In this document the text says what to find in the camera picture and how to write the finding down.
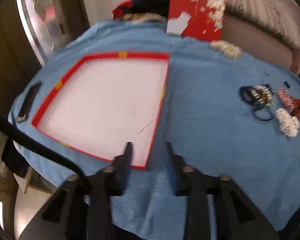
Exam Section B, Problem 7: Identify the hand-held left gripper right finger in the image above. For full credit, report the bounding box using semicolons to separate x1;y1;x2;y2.
166;142;280;240

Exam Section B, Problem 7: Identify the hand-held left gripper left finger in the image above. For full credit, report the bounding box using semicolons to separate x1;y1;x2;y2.
19;142;134;240

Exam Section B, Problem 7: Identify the red-rimmed white tray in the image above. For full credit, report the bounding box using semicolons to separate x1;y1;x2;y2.
31;51;170;170

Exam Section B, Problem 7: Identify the red polka-dot scrunchie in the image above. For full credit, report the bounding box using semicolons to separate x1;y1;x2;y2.
289;99;300;118

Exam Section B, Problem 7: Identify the blue towel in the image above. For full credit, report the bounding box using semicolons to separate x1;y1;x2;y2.
8;20;300;240

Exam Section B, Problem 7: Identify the black scrunchie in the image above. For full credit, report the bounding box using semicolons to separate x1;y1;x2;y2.
239;86;255;105

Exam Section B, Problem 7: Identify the black phone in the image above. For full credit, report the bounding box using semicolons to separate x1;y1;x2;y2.
16;81;42;123

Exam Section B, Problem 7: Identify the white patterned scrunchie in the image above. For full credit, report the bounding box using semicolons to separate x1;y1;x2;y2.
275;108;300;137

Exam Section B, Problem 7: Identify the white fluffy scrunchie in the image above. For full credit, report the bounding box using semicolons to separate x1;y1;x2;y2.
210;40;241;60

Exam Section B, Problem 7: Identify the red bag with white flowers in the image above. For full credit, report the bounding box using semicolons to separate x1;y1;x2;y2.
168;0;226;42

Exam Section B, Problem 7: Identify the pile of dark clothes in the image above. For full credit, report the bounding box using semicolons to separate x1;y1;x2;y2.
112;0;172;25

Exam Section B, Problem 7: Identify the window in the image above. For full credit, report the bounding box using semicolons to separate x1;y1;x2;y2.
15;0;90;65

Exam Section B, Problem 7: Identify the black cable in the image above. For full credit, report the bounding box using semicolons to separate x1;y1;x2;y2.
0;105;90;193

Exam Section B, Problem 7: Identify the silver beaded bracelet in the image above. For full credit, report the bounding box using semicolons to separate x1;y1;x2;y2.
250;85;274;108

